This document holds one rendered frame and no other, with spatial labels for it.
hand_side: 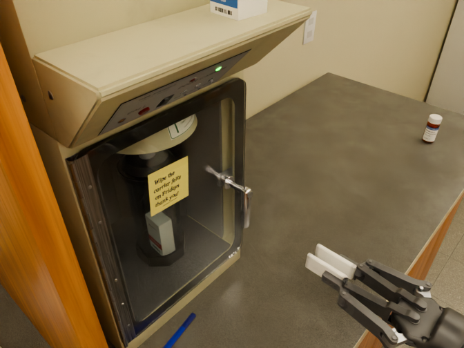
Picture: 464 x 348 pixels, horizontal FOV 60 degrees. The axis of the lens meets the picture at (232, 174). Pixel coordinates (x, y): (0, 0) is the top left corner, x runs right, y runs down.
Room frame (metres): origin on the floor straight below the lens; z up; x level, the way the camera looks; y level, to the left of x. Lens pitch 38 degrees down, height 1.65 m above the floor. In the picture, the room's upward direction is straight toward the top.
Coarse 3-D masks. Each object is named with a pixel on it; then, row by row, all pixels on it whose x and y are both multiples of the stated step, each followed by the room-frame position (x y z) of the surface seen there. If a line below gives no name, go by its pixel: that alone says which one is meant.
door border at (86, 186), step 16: (80, 160) 0.38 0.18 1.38; (80, 176) 0.38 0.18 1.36; (80, 192) 0.37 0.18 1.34; (96, 192) 0.39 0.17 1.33; (96, 208) 0.38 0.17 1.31; (96, 224) 0.38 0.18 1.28; (112, 256) 0.38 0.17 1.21; (112, 272) 0.38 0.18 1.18; (112, 288) 0.37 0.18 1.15; (128, 320) 0.38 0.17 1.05; (128, 336) 0.38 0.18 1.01
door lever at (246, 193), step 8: (232, 176) 0.57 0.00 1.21; (224, 184) 0.56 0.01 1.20; (232, 184) 0.55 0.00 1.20; (240, 192) 0.54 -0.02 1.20; (248, 192) 0.53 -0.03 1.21; (240, 200) 0.54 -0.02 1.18; (248, 200) 0.53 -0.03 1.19; (240, 208) 0.54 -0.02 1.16; (248, 208) 0.53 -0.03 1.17; (240, 216) 0.53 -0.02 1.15; (248, 216) 0.53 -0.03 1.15; (240, 224) 0.53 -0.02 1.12; (248, 224) 0.53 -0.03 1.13
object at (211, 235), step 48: (240, 96) 0.59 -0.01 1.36; (96, 144) 0.40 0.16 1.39; (144, 144) 0.45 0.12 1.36; (192, 144) 0.51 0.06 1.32; (240, 144) 0.59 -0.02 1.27; (144, 192) 0.44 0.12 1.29; (192, 192) 0.50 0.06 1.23; (144, 240) 0.43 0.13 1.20; (192, 240) 0.50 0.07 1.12; (240, 240) 0.59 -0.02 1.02; (144, 288) 0.41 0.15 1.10; (192, 288) 0.49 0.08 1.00
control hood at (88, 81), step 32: (128, 32) 0.44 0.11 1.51; (160, 32) 0.44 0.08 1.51; (192, 32) 0.44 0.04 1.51; (224, 32) 0.44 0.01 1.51; (256, 32) 0.45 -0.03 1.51; (288, 32) 0.53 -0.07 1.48; (64, 64) 0.35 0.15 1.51; (96, 64) 0.35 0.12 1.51; (128, 64) 0.35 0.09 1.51; (160, 64) 0.35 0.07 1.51; (192, 64) 0.38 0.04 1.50; (64, 96) 0.34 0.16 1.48; (96, 96) 0.30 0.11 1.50; (128, 96) 0.34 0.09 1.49; (64, 128) 0.36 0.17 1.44; (96, 128) 0.36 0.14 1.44
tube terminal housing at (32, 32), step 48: (0, 0) 0.39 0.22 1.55; (48, 0) 0.40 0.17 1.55; (96, 0) 0.44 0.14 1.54; (144, 0) 0.48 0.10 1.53; (192, 0) 0.54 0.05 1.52; (48, 48) 0.39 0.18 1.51; (192, 96) 0.53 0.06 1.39; (48, 144) 0.39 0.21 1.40; (96, 288) 0.39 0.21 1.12; (144, 336) 0.41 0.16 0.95
